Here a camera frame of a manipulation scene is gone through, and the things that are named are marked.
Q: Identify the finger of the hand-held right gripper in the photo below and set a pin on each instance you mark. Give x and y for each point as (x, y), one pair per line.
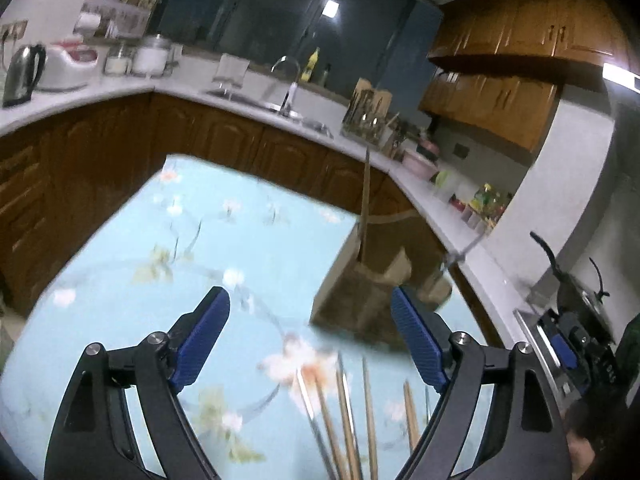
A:
(564, 350)

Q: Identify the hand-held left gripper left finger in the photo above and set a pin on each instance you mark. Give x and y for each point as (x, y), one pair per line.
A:
(200, 340)

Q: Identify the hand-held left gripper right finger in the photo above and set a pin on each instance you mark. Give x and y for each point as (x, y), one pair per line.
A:
(415, 330)

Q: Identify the wooden slatted chopstick holder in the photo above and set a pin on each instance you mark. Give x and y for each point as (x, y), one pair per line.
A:
(350, 300)

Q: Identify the bundle of brown wooden chopsticks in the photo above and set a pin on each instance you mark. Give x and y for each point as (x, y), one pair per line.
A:
(345, 420)

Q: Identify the gas stove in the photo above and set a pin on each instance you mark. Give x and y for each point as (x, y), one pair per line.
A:
(542, 345)

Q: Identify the black wok with lid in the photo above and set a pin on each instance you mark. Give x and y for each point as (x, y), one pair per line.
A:
(582, 290)

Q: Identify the light blue floral tablecloth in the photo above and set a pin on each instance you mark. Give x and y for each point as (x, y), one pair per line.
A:
(240, 260)

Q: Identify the yellow cooking oil bottles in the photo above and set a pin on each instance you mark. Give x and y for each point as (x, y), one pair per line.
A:
(492, 202)

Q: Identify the pink plastic basin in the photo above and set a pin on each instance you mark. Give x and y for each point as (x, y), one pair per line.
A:
(421, 160)

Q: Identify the wooden lower cabinets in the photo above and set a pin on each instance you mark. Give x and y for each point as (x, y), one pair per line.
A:
(100, 170)

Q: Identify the wooden cabinets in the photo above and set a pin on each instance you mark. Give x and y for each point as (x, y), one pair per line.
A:
(500, 90)
(100, 170)

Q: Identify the wooden countertop utensil rack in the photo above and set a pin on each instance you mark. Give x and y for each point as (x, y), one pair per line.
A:
(367, 110)

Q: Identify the stainless steel sink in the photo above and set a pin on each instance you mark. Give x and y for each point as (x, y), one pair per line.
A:
(260, 102)

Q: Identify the wooden upper cabinets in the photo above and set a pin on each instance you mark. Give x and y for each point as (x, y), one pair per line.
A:
(500, 90)

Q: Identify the white straight faucet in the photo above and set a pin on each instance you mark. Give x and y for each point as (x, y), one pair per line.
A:
(290, 97)

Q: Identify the dark small bottle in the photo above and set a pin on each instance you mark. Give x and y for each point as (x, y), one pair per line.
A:
(326, 75)

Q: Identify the hanging dish cloth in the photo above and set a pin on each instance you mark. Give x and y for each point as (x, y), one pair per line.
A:
(231, 70)

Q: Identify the range hood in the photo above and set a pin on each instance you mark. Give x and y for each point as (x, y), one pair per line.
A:
(622, 77)

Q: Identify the yellow bottle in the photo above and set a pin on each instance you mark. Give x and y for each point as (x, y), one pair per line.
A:
(311, 65)

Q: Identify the white lidded pot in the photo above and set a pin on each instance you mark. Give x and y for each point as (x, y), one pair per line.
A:
(151, 57)

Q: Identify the curved chrome faucet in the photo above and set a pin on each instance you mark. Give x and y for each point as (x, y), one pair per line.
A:
(285, 62)

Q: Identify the glass storage jar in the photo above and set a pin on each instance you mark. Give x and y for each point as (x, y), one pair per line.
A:
(117, 60)

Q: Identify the white rice cooker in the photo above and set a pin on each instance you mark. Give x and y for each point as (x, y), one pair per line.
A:
(67, 67)

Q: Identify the stainless steel electric kettle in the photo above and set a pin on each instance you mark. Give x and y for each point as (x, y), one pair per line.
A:
(22, 75)

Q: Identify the white paper towel roll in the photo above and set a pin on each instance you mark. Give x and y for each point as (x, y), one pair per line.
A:
(89, 25)

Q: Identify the dark kitchen window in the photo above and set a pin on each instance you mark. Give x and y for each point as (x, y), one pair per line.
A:
(260, 10)

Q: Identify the dark wall switch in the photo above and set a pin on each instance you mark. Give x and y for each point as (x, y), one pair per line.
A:
(461, 150)

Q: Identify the wall power socket strip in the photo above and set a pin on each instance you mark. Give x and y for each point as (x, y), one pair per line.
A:
(14, 31)

